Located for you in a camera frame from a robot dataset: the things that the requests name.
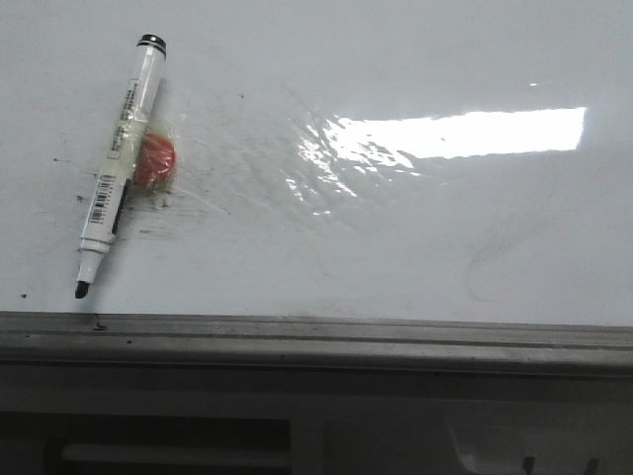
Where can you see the white whiteboard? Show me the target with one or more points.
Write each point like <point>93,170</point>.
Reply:
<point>419,160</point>

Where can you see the white black whiteboard marker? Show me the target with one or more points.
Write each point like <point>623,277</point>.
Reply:
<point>116,174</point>

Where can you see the grey aluminium whiteboard frame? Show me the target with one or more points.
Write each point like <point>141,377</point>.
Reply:
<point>317,343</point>

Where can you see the red round magnet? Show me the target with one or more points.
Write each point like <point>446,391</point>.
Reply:
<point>156,163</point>

